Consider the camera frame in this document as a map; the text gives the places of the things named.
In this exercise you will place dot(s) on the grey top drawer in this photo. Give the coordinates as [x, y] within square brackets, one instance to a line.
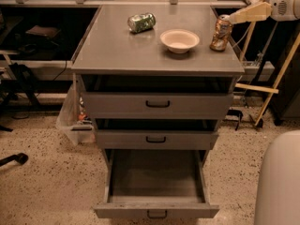
[156, 97]

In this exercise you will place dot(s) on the white paper bowl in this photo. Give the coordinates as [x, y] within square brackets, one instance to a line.
[179, 40]

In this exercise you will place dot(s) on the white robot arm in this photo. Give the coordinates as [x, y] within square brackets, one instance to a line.
[278, 191]

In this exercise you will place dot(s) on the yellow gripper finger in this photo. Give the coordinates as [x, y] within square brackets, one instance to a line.
[253, 13]

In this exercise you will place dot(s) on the grey bottom drawer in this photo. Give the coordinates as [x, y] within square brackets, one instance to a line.
[155, 184]

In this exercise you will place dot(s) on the orange soda can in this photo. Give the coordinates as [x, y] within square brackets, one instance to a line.
[223, 30]

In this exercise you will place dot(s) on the grey drawer cabinet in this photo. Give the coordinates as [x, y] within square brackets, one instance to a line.
[111, 49]

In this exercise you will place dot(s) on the grey middle drawer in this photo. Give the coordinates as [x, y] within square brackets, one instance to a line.
[174, 134]

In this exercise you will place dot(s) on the green soda can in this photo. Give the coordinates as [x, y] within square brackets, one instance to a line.
[141, 22]

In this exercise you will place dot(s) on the grey drawer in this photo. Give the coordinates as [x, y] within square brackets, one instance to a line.
[155, 184]
[174, 134]
[156, 97]

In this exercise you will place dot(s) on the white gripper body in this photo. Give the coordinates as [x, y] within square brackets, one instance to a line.
[283, 4]

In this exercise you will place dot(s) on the black chair caster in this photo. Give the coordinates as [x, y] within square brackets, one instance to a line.
[19, 158]

